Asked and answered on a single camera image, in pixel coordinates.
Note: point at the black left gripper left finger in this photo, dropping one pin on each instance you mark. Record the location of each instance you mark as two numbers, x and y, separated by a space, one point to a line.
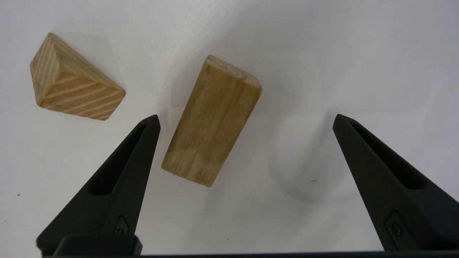
107 208

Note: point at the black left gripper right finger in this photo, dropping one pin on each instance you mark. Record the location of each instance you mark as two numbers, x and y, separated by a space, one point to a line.
412 215

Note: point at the arched wooden building block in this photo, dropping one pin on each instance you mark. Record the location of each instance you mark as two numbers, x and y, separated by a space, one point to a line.
211 122

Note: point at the triangular wooden building block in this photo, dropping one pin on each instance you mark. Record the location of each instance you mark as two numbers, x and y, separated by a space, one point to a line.
71 84

